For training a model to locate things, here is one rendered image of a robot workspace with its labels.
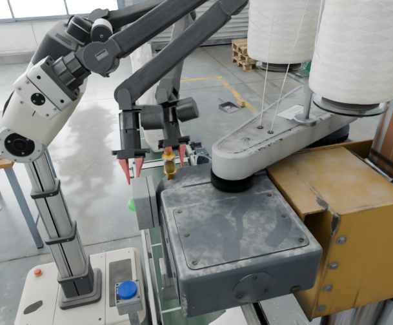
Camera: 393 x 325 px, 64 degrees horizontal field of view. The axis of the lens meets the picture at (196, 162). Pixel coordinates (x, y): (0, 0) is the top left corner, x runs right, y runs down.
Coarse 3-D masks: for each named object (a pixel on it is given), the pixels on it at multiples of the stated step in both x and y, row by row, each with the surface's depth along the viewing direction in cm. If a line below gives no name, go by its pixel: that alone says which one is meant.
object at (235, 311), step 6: (228, 312) 91; (234, 312) 87; (240, 312) 80; (222, 318) 92; (228, 318) 90; (234, 318) 88; (240, 318) 81; (210, 324) 94; (216, 324) 92; (222, 324) 91; (228, 324) 89; (234, 324) 88; (240, 324) 82; (246, 324) 76
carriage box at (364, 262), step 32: (288, 160) 72; (320, 160) 72; (352, 160) 72; (320, 192) 62; (352, 192) 62; (384, 192) 61; (320, 224) 61; (352, 224) 58; (384, 224) 60; (352, 256) 63; (384, 256) 66; (320, 288) 65; (352, 288) 69; (384, 288) 73
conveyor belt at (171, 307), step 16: (144, 176) 240; (160, 176) 239; (160, 240) 183; (160, 256) 173; (160, 272) 164; (160, 288) 156; (176, 304) 148; (176, 320) 141; (192, 320) 141; (208, 320) 141
